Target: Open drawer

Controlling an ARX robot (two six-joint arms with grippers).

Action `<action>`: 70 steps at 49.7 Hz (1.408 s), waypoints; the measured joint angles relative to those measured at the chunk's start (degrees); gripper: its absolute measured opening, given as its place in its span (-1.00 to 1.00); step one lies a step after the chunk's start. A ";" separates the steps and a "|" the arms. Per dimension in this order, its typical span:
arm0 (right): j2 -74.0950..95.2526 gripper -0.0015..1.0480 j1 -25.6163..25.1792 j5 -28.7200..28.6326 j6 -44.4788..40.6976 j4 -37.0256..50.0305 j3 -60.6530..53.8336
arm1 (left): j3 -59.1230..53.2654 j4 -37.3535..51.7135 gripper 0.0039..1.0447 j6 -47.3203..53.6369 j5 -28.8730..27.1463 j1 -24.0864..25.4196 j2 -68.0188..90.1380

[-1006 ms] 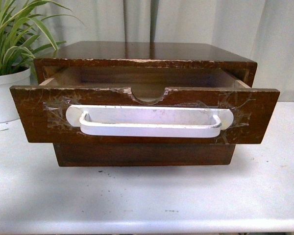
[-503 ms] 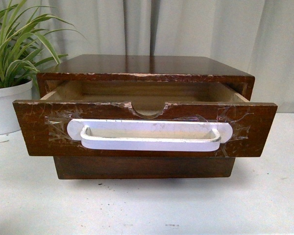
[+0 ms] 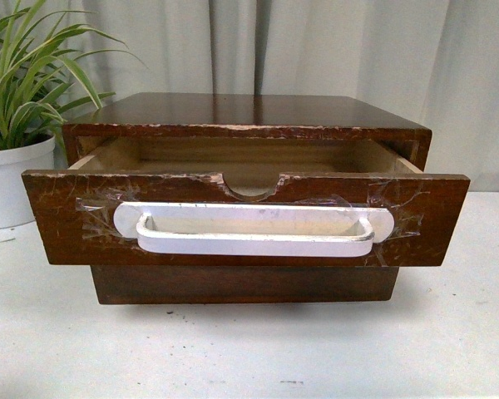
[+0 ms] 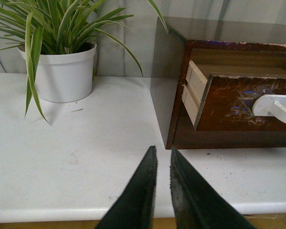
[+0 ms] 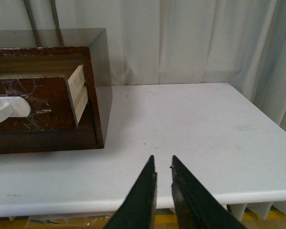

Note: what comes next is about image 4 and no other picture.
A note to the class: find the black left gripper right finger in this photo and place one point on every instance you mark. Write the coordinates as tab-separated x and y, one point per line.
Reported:
196	204

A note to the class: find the brown wooden drawer cabinet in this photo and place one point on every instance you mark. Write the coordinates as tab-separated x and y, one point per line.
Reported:
182	40

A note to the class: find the white drawer handle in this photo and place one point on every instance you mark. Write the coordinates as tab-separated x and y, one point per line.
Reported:
271	105

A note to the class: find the wooden drawer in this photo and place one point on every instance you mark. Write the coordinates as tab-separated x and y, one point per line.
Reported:
186	137
220	97

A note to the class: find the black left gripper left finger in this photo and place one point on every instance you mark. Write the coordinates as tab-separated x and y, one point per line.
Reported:
135	206

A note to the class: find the white plant pot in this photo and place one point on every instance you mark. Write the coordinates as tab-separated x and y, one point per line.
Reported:
67	77

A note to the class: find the green spider plant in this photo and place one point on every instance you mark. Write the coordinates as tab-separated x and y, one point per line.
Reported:
54	27

